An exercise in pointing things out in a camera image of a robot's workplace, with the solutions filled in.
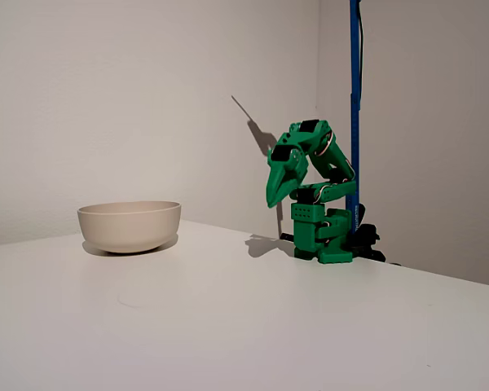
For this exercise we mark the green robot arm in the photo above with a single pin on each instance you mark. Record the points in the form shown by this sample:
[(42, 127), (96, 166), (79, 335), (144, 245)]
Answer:
[(334, 238)]

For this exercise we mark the black table clamp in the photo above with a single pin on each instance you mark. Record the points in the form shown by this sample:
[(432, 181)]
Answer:
[(368, 238)]

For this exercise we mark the blue vertical pole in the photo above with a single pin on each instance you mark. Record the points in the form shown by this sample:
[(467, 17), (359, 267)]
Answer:
[(355, 81)]

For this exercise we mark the beige bowl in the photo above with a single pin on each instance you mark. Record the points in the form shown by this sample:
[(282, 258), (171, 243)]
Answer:
[(130, 228)]

